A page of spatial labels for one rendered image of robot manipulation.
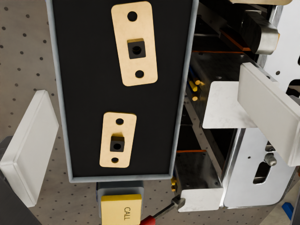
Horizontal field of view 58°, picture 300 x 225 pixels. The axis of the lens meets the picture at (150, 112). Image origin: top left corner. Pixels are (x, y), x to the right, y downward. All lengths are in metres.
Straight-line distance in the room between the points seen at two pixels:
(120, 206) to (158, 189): 0.68
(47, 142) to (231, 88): 0.28
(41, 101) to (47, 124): 0.01
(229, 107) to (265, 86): 0.24
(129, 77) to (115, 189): 0.20
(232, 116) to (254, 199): 0.39
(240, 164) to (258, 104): 0.49
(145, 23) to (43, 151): 0.16
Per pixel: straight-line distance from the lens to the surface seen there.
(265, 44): 0.39
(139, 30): 0.28
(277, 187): 0.76
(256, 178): 0.73
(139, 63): 0.29
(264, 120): 0.17
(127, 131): 0.33
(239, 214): 1.35
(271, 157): 0.66
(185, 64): 0.29
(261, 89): 0.17
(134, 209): 0.43
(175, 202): 0.58
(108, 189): 0.43
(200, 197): 0.60
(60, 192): 1.10
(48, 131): 0.18
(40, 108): 0.17
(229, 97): 0.40
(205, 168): 0.63
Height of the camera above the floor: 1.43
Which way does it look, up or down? 57 degrees down
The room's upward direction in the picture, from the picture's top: 168 degrees clockwise
